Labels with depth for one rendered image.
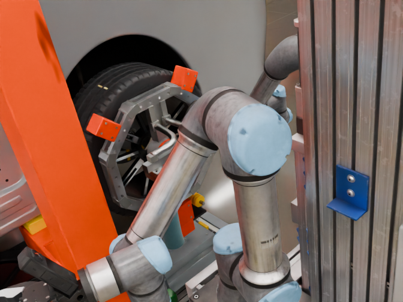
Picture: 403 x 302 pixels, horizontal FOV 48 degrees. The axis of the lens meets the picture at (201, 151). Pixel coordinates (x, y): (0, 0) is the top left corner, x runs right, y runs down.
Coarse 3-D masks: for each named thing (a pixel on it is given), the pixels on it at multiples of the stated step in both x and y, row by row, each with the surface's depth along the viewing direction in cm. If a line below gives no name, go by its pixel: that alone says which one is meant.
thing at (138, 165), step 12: (168, 108) 221; (180, 108) 202; (144, 132) 193; (132, 144) 196; (120, 156) 189; (144, 156) 202; (132, 168) 195; (132, 180) 219; (144, 180) 202; (132, 192) 205; (144, 192) 203
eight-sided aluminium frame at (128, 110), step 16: (144, 96) 179; (160, 96) 180; (176, 96) 190; (192, 96) 190; (128, 112) 171; (128, 128) 174; (112, 144) 172; (112, 160) 173; (208, 160) 209; (112, 176) 176; (112, 192) 184; (192, 192) 208; (128, 208) 186
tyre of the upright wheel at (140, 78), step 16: (128, 64) 196; (144, 64) 198; (96, 80) 188; (112, 80) 182; (128, 80) 179; (144, 80) 182; (160, 80) 187; (80, 96) 186; (96, 96) 180; (112, 96) 175; (128, 96) 179; (80, 112) 181; (96, 112) 174; (112, 112) 177; (96, 144) 176; (96, 160) 178; (112, 208) 191
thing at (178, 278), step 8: (200, 224) 252; (208, 248) 240; (200, 256) 236; (208, 256) 235; (184, 264) 232; (192, 264) 232; (200, 264) 232; (208, 264) 237; (176, 272) 229; (184, 272) 226; (192, 272) 230; (168, 280) 226; (176, 280) 224; (184, 280) 228; (176, 288) 226
